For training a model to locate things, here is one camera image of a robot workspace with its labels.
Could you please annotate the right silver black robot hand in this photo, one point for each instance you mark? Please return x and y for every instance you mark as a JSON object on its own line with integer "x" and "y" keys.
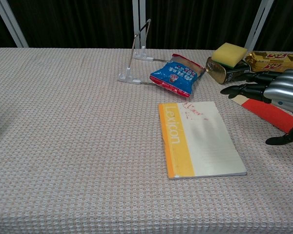
{"x": 283, "y": 85}

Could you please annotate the red beige card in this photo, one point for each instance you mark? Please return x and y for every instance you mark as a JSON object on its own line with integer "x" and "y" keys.
{"x": 271, "y": 114}

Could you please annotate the yellow white Lexicon notebook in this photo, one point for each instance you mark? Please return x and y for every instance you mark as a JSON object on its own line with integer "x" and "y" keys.
{"x": 210, "y": 141}

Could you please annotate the gold biscuit package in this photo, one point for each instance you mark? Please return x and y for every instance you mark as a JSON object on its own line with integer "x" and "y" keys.
{"x": 271, "y": 62}

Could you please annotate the yellow green sponge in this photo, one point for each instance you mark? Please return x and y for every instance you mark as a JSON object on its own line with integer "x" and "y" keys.
{"x": 229, "y": 53}

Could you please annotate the gold dark tin can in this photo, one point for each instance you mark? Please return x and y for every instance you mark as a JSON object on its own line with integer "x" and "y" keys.
{"x": 218, "y": 72}

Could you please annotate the blue red snack bag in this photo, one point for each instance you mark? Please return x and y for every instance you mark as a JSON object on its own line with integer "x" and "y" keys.
{"x": 173, "y": 75}

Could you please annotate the black curtain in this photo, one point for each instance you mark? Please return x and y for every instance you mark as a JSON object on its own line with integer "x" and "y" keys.
{"x": 75, "y": 22}

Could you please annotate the beige waffle tablecloth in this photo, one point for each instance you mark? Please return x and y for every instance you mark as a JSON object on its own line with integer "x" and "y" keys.
{"x": 63, "y": 146}

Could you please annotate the white frame post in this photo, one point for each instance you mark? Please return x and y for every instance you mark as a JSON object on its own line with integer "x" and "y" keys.
{"x": 258, "y": 24}
{"x": 11, "y": 24}
{"x": 138, "y": 14}

